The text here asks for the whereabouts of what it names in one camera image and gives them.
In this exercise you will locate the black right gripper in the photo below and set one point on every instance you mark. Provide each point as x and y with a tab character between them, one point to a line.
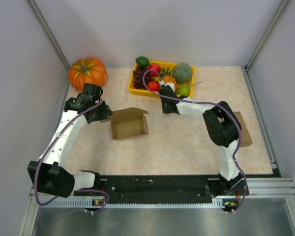
165	111

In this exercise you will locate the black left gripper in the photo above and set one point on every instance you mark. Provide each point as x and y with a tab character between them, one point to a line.
106	112

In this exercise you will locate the brown cardboard box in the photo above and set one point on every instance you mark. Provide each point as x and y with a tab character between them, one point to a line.
246	138

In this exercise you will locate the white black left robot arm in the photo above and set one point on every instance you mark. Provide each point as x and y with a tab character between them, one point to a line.
48	174

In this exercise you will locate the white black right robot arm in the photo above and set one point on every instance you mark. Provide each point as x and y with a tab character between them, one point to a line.
222	126

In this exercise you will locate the light green apple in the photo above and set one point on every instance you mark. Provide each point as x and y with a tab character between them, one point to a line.
185	89

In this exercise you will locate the red apple front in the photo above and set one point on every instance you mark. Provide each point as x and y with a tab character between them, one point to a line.
153	86

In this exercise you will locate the red apple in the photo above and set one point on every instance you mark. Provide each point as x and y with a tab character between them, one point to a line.
153	86
154	69

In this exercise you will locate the orange horned melon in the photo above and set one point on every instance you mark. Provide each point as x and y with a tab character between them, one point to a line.
167	77

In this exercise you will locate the green netted melon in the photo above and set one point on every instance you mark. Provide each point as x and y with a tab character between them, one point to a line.
182	72

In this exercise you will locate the yellow plastic fruit tray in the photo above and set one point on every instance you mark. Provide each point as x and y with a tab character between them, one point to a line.
158	78

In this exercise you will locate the purple grape bunch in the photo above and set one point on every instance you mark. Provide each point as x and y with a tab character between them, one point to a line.
138	78

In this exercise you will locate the red apple rear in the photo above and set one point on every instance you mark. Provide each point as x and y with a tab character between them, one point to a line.
154	69

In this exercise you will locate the orange pumpkin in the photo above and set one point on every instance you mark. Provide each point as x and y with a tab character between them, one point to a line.
87	71

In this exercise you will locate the dark green lime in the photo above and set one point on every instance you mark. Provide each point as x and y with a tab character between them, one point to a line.
142	61

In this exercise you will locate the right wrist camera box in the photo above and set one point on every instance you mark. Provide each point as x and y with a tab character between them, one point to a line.
167	84

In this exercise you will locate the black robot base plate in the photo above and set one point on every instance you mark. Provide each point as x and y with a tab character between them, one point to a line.
162	189

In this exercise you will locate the aluminium frame post right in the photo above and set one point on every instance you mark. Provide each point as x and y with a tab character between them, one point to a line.
284	4

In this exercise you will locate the aluminium frame post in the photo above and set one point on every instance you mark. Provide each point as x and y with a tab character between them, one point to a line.
47	30
284	4

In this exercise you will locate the white slotted cable duct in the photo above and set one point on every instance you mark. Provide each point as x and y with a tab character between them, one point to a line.
90	203

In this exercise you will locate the aluminium frame post left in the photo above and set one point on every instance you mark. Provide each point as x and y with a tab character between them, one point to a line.
47	30

